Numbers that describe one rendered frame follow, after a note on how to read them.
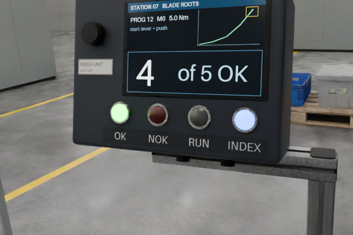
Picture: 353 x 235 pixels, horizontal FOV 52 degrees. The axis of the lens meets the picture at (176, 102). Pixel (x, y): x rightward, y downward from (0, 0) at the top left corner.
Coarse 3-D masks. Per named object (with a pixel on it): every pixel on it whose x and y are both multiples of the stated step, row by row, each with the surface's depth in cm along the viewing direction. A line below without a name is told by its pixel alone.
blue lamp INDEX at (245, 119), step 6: (240, 108) 38; (246, 108) 38; (234, 114) 38; (240, 114) 38; (246, 114) 37; (252, 114) 38; (234, 120) 38; (240, 120) 38; (246, 120) 37; (252, 120) 37; (234, 126) 38; (240, 126) 38; (246, 126) 37; (252, 126) 38; (246, 132) 38
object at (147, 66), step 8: (128, 56) 43; (136, 56) 43; (144, 56) 42; (152, 56) 42; (160, 56) 42; (128, 64) 43; (136, 64) 43; (144, 64) 42; (152, 64) 42; (160, 64) 42; (128, 72) 43; (136, 72) 43; (144, 72) 42; (152, 72) 42; (160, 72) 42; (128, 80) 43; (136, 80) 43; (144, 80) 42; (152, 80) 42; (160, 80) 42; (128, 88) 43; (136, 88) 43; (144, 88) 42; (152, 88) 42; (160, 88) 42
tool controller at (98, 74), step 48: (96, 0) 45; (144, 0) 42; (192, 0) 40; (240, 0) 38; (288, 0) 39; (96, 48) 45; (144, 48) 42; (192, 48) 40; (240, 48) 38; (288, 48) 41; (96, 96) 45; (144, 96) 43; (192, 96) 40; (240, 96) 38; (288, 96) 43; (96, 144) 45; (144, 144) 43; (192, 144) 40; (240, 144) 38; (288, 144) 46
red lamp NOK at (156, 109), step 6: (150, 108) 42; (156, 108) 41; (162, 108) 41; (150, 114) 42; (156, 114) 41; (162, 114) 41; (168, 114) 41; (150, 120) 42; (156, 120) 41; (162, 120) 41
